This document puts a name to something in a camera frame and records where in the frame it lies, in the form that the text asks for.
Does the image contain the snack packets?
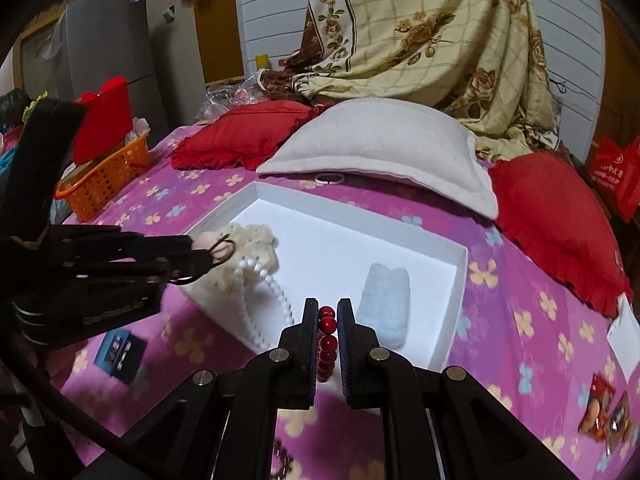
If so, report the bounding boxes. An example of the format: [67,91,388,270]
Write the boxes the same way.
[578,373,634,455]

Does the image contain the light blue fuzzy clip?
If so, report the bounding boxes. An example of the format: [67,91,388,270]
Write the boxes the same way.
[356,263,411,350]

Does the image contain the cream dotted scrunchie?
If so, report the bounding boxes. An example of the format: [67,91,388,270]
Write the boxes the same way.
[180,222,293,333]

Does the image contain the cream floral quilt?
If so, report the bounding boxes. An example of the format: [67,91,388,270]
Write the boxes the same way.
[259,0,560,162]

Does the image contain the white paper card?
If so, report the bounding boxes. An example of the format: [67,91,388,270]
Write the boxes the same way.
[606,294,640,382]

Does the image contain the grey white pillow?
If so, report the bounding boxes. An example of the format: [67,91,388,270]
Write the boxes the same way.
[256,98,498,220]

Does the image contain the pink floral bed sheet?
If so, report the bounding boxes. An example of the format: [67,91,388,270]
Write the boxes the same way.
[61,126,639,479]

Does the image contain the red bead bracelet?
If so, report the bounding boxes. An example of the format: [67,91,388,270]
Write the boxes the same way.
[316,303,340,384]

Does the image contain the red box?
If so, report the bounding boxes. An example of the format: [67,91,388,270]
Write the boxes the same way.
[72,76,132,166]

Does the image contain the red shopping bag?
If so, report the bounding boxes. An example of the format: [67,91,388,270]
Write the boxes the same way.
[588,136,639,223]

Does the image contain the red frilled pillow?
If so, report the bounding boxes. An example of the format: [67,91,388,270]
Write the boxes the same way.
[170,100,333,170]

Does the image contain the clear plastic bag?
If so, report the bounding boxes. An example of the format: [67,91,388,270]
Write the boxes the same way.
[195,76,267,124]

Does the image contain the white shallow box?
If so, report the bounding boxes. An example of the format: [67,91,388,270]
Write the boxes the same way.
[187,183,468,370]

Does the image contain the blue hair claw clip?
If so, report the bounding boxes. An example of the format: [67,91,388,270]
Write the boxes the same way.
[93,328,146,386]

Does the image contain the grey refrigerator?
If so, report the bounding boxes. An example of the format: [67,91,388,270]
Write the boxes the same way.
[14,0,205,144]

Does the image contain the white pearl bead necklace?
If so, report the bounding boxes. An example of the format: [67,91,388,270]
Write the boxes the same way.
[232,254,296,354]

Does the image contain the orange plastic basket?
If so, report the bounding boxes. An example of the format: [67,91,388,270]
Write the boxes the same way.
[54,133,152,222]

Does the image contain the silver bangle by pillow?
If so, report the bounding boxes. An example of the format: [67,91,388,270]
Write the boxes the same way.
[314,172,345,185]

